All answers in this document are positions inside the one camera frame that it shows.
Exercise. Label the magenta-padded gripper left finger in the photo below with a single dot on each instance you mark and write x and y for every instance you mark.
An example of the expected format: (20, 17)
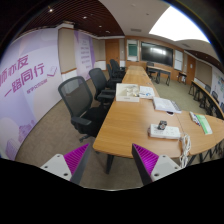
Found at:
(58, 165)

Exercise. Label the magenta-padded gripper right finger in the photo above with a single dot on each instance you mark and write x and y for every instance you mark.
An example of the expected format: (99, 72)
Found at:
(163, 166)

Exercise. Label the small black charger block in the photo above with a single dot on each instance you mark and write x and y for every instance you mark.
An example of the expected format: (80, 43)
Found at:
(162, 125)

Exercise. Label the white power strip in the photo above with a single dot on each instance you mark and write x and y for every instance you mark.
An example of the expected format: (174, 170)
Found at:
(168, 132)

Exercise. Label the dark round desk grommet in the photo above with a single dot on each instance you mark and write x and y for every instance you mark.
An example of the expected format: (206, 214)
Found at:
(170, 113)

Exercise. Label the white whiteboard eraser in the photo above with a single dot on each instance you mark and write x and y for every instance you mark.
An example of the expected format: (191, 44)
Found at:
(192, 116)

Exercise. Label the green booklet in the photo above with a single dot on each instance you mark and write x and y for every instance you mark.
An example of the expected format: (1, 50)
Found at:
(204, 124)

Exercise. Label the thick white book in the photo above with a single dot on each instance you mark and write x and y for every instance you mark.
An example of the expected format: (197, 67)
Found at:
(165, 105)

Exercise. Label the white printed paper sheet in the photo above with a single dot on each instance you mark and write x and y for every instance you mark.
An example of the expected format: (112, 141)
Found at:
(147, 90)

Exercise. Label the white open cardboard box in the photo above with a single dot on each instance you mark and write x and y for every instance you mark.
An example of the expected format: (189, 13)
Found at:
(126, 95)

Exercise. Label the group of black office chairs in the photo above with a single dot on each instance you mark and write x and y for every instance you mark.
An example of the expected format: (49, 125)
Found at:
(213, 95)
(115, 70)

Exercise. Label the small dark side table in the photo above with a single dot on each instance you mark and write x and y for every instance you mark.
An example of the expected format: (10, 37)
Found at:
(182, 75)

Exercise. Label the dark wooden desk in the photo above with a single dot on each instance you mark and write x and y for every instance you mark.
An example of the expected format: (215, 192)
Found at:
(160, 70)

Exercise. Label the brown wooden door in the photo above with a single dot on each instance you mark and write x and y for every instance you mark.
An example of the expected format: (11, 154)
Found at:
(112, 51)
(191, 68)

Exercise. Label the large bright ceiling light panel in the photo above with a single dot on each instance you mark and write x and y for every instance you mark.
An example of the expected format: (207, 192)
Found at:
(176, 25)

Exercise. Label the group of small ceiling spotlights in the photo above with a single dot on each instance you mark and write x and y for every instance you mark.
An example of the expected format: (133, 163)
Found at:
(84, 17)

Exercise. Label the group of colourful wall pictures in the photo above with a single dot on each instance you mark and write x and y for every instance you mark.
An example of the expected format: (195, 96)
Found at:
(218, 85)

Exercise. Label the white wall whiteboard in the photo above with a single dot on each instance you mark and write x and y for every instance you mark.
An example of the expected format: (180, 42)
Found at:
(178, 60)

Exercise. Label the large black wall screen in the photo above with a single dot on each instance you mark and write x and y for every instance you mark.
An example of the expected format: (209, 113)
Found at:
(156, 54)

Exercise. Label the purple wall poster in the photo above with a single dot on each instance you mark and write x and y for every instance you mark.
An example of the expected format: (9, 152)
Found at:
(84, 53)

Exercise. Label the green and white wall board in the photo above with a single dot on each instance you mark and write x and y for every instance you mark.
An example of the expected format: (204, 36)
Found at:
(132, 50)

